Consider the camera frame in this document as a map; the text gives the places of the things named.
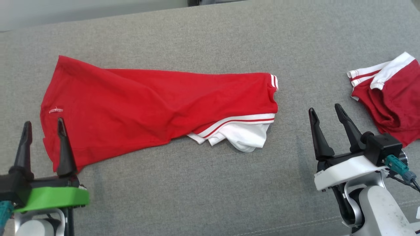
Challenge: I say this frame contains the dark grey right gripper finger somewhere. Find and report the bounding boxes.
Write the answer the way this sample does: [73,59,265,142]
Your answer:
[335,103,365,153]
[308,108,335,161]

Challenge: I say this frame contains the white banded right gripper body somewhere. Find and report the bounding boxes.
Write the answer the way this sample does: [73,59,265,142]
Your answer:
[314,152,388,191]

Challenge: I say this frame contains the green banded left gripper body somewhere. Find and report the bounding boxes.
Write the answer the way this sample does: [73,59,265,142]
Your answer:
[15,177,90,213]

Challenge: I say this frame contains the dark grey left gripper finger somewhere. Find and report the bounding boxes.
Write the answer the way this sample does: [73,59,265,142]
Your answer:
[56,117,77,177]
[9,121,34,180]

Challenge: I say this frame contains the red shorts with white band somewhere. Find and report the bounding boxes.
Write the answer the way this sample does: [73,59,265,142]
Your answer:
[347,51,420,148]

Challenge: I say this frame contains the red basketball jersey white trim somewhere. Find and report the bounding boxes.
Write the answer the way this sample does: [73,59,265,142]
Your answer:
[40,55,279,173]

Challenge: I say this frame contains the left cable with teal connector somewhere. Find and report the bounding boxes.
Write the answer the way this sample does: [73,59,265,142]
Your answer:
[0,201,14,231]

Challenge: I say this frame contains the cable with teal connector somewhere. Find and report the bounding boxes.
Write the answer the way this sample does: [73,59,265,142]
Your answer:
[0,201,14,231]
[385,155,420,194]

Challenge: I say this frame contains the right cable with teal connector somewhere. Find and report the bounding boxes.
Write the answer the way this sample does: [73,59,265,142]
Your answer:
[385,155,420,194]

